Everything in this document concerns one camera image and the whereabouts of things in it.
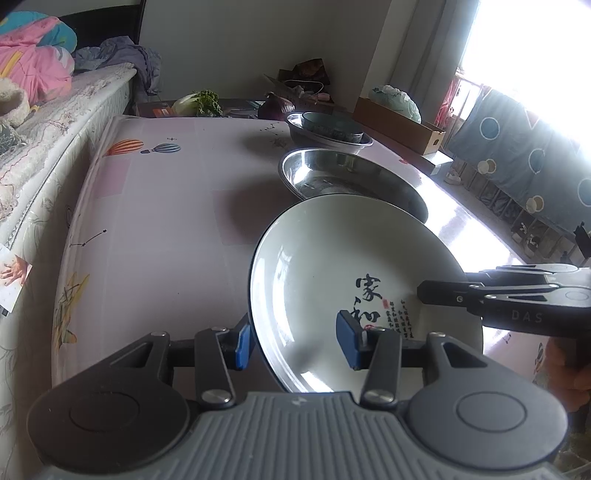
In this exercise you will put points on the person's right hand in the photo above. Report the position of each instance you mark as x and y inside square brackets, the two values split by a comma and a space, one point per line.
[572, 387]

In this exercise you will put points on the black bed headboard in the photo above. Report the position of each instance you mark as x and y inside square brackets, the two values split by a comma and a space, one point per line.
[106, 18]

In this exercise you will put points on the white patterned mattress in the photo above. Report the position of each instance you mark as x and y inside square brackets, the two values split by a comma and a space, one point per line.
[55, 129]

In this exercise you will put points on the pink hanging clothing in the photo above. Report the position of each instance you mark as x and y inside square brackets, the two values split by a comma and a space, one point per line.
[450, 101]

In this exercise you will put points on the small steel bowl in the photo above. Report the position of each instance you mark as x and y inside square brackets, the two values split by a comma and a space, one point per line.
[323, 142]

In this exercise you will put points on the teal ceramic bowl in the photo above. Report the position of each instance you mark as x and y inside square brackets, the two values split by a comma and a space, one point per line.
[332, 125]

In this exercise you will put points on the large steel basin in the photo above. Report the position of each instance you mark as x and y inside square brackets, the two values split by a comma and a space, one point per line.
[332, 175]
[286, 183]

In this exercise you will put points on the pink printed tablecloth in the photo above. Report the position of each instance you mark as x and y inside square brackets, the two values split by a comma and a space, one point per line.
[161, 207]

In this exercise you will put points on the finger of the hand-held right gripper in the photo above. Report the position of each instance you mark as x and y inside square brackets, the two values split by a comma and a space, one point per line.
[443, 293]
[526, 270]

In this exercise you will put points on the white plastic bag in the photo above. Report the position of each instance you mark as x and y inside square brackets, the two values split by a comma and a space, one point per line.
[399, 101]

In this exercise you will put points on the green leafy cabbage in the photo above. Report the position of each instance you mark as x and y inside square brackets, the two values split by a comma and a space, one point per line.
[198, 104]

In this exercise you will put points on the long wooden box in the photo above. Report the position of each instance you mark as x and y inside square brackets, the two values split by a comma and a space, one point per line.
[406, 129]

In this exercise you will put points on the grey crumpled clothes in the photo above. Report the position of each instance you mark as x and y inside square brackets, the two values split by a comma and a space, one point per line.
[120, 60]

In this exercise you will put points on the white fluffy cloth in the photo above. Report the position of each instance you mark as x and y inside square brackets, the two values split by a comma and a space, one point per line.
[14, 104]

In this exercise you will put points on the blue circle print blanket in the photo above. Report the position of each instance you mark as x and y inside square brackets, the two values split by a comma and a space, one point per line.
[521, 147]

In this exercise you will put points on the dark low side table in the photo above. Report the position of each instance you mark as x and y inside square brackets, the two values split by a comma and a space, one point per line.
[240, 107]

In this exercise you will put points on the blue quilt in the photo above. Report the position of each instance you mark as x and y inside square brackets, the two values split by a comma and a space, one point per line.
[41, 30]

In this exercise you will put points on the pink quilt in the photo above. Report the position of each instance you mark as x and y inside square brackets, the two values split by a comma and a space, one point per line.
[32, 69]

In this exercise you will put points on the white shoe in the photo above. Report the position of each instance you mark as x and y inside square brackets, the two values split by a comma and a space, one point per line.
[453, 177]

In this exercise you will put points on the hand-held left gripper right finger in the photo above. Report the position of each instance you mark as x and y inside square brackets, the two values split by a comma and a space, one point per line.
[349, 341]

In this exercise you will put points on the small photo card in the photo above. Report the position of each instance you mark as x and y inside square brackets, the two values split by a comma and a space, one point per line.
[14, 277]

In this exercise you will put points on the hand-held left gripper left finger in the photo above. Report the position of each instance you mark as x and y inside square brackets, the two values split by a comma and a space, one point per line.
[243, 346]

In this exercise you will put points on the white calligraphy print plate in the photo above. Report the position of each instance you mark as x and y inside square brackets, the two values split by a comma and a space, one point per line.
[314, 277]

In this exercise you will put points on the open cardboard box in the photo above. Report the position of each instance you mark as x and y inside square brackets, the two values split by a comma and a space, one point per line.
[304, 78]

